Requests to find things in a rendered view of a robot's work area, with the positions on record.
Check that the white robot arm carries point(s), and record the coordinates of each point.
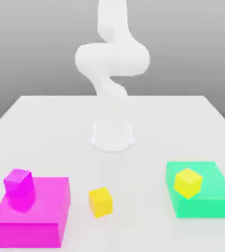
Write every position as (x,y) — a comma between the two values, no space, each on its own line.
(112,59)

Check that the small yellow cube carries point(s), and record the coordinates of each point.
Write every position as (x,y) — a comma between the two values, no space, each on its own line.
(100,202)
(187,183)

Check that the small magenta cube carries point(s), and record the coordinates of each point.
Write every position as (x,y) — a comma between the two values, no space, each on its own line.
(20,191)

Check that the large magenta box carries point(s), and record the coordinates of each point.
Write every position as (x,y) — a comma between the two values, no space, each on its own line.
(45,206)

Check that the large green box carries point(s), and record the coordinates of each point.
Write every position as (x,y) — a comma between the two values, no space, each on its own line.
(208,202)

